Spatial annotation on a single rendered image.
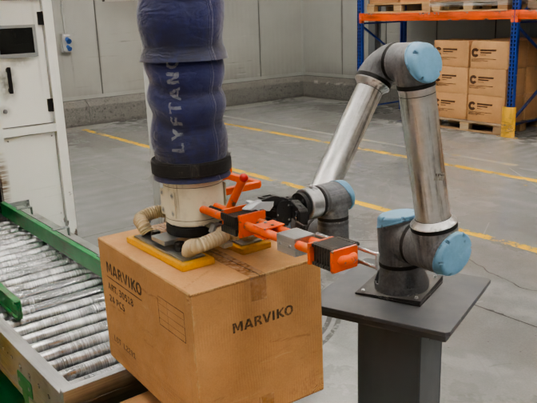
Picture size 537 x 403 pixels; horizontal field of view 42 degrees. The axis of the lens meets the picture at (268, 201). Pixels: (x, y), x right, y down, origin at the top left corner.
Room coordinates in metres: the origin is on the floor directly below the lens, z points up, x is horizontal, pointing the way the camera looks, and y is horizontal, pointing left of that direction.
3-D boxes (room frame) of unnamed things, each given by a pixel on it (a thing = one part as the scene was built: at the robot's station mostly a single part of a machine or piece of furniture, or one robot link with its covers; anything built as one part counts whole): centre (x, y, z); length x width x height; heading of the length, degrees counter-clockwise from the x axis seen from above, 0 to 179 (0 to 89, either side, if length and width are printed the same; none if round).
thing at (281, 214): (1.81, -0.04, 1.20); 0.12 x 0.09 x 0.08; 128
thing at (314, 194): (1.86, -0.11, 1.20); 0.09 x 0.05 x 0.10; 38
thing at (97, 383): (2.13, 0.39, 0.58); 0.70 x 0.03 x 0.06; 128
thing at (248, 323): (1.90, 0.20, 0.87); 0.60 x 0.40 x 0.40; 34
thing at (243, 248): (1.97, 0.14, 1.09); 0.34 x 0.10 x 0.05; 36
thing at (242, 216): (1.71, 0.07, 1.20); 0.10 x 0.08 x 0.06; 126
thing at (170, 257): (1.86, 0.29, 1.09); 0.34 x 0.10 x 0.05; 36
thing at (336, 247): (1.43, -0.14, 1.20); 0.08 x 0.07 x 0.05; 36
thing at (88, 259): (3.50, 1.11, 0.60); 1.60 x 0.10 x 0.09; 38
